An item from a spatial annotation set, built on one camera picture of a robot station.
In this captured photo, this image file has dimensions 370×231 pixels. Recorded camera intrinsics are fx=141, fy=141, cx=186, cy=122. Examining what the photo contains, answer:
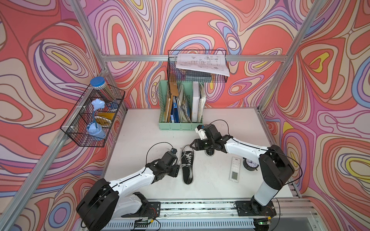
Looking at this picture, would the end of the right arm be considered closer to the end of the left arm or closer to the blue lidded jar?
the end of the left arm

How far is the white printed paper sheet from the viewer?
30.6 inches

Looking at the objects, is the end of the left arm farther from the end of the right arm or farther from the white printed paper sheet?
the white printed paper sheet
